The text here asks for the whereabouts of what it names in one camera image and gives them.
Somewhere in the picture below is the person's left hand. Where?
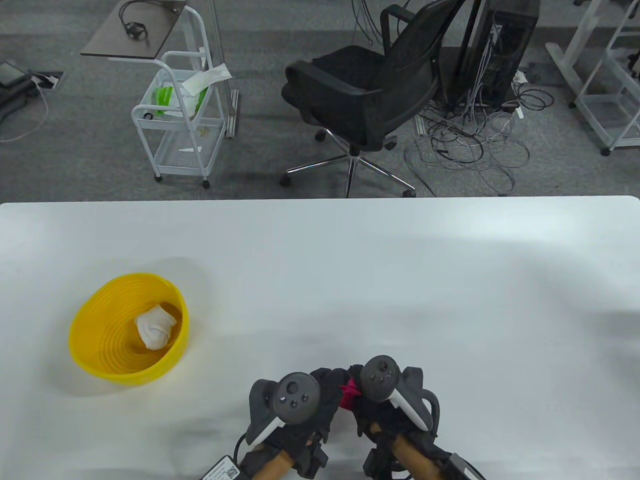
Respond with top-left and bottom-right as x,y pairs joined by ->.
252,367 -> 347,452

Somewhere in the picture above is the person's right hand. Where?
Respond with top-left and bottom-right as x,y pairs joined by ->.
342,364 -> 452,462

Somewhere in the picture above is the pink sock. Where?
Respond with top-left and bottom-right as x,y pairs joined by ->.
340,379 -> 362,411

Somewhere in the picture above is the white sock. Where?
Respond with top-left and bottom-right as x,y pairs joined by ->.
150,305 -> 182,333
134,305 -> 182,351

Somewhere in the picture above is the person's right forearm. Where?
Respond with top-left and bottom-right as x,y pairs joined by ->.
392,435 -> 441,480

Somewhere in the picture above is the person's left forearm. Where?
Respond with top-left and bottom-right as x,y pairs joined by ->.
260,450 -> 296,480

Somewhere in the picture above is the grey white right hand controller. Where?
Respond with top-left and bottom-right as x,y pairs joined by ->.
360,355 -> 441,433

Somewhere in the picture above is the yellow ribbed basket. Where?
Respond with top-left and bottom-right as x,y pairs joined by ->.
68,272 -> 191,386

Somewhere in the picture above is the black office chair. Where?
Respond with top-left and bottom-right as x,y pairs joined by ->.
280,0 -> 468,198

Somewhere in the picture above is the white paper sheet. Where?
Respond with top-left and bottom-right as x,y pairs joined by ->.
181,64 -> 233,96

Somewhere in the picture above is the green packet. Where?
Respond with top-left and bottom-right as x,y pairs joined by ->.
152,86 -> 176,117

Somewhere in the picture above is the white metal rack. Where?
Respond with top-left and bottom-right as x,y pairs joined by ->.
574,0 -> 640,157

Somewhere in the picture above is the black computer tower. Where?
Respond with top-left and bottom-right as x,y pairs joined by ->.
457,0 -> 542,108

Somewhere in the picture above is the brown top side table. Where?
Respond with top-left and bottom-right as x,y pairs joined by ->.
80,0 -> 241,139

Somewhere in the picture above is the floor outlet box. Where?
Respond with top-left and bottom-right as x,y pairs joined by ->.
31,71 -> 65,91

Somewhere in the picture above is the black equipment pile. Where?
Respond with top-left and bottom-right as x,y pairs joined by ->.
0,60 -> 40,126

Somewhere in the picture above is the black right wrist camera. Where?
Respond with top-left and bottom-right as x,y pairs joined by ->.
442,452 -> 485,480

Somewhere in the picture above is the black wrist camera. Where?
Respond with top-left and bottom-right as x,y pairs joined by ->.
442,452 -> 485,480
202,457 -> 242,480

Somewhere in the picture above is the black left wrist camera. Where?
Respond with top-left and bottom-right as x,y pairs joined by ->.
202,457 -> 242,480

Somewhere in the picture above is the white wire rolling cart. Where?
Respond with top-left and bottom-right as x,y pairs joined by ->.
131,5 -> 227,189

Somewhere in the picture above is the tangle of floor cables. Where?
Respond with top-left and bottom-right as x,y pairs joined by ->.
404,70 -> 556,197

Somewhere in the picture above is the white desk leg frame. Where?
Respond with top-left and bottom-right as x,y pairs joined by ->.
545,0 -> 617,109

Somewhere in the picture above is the white floor cable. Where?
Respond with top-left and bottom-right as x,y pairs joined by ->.
0,85 -> 50,143

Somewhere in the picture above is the black coiled cable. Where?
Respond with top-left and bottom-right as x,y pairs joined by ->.
119,0 -> 151,41

